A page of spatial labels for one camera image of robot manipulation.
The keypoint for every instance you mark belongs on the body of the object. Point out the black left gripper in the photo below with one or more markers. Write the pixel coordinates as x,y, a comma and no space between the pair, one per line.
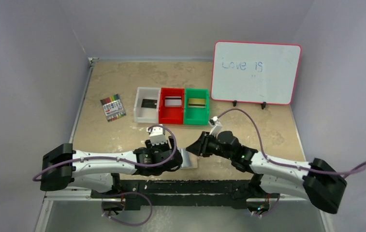
176,156

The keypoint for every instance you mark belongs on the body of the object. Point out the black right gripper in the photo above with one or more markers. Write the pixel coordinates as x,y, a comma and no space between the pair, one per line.
204,145

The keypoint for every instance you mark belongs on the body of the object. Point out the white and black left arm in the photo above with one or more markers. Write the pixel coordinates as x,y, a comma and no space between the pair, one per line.
65,167

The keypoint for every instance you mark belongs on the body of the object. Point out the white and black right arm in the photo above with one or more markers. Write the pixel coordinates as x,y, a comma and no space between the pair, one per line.
315,181

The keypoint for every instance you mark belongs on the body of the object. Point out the gold card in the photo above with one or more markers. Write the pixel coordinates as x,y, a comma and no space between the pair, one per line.
196,102

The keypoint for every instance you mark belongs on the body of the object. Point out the black card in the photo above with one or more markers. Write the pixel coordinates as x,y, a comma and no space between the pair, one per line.
149,103

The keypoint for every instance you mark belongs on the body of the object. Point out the white card with stripe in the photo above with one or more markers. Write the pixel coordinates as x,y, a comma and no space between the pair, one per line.
172,101

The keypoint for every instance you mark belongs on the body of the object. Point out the green plastic bin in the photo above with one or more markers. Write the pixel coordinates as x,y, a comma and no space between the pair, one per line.
196,116

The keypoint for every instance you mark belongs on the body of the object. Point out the white plastic bin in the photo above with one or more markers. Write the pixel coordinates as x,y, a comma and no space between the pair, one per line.
146,115

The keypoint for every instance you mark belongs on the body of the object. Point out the red plastic bin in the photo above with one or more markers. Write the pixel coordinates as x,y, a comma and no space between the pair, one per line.
171,115

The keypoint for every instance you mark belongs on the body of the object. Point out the pack of coloured markers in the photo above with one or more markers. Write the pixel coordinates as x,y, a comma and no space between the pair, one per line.
113,108

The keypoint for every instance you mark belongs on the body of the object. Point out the pink framed whiteboard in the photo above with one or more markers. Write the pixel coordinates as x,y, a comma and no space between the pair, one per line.
255,72

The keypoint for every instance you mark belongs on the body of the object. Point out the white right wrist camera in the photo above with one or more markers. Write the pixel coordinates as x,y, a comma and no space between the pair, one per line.
215,125

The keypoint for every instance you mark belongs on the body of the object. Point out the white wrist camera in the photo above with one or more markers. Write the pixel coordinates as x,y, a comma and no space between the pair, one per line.
215,125
157,135

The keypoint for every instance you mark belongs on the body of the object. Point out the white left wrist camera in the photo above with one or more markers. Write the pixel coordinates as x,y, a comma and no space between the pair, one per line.
157,135

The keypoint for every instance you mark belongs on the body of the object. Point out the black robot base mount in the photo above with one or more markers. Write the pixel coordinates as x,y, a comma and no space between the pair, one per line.
135,189

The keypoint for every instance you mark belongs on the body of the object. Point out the aluminium frame rail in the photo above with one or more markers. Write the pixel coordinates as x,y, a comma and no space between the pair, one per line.
84,194

